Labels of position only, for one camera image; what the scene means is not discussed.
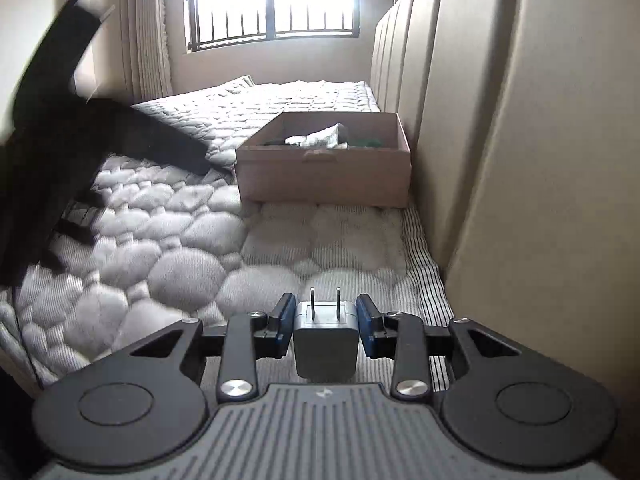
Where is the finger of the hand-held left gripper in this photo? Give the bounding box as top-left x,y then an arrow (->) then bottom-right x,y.
14,0 -> 117,107
89,98 -> 213,177

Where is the grey quilted bed cover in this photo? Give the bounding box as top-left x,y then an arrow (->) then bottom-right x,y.
0,76 -> 441,401

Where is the striped bed sheet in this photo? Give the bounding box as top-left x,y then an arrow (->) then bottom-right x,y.
397,204 -> 453,393

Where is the beige padded headboard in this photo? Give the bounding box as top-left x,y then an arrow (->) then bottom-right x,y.
370,0 -> 640,401

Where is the pink cardboard box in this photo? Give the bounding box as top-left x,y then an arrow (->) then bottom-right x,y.
235,111 -> 412,209

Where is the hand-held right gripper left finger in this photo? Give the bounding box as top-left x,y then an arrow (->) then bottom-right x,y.
127,292 -> 297,403

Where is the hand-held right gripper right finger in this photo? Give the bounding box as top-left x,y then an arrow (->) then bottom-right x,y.
356,294 -> 521,403

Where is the barred window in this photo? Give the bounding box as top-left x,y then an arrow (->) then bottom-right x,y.
184,0 -> 362,54

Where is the red blue packet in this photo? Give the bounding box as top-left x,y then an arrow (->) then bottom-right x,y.
285,122 -> 349,150

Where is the beige curtain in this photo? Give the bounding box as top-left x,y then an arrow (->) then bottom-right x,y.
119,0 -> 174,102

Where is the white power adapter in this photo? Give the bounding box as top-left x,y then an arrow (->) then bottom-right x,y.
292,286 -> 362,380

